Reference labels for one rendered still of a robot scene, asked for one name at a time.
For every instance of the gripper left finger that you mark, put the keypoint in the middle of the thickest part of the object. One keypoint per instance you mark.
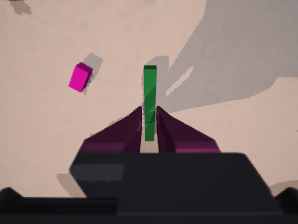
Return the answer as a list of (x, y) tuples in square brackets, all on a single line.
[(118, 136)]

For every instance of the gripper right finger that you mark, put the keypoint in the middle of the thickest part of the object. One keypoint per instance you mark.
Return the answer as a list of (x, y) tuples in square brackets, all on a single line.
[(180, 137)]

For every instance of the magenta rectangular block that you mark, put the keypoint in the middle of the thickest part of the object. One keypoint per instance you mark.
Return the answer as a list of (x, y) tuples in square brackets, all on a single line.
[(80, 77)]

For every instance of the green rod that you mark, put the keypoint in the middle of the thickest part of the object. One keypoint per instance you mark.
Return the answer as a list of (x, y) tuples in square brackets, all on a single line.
[(150, 77)]

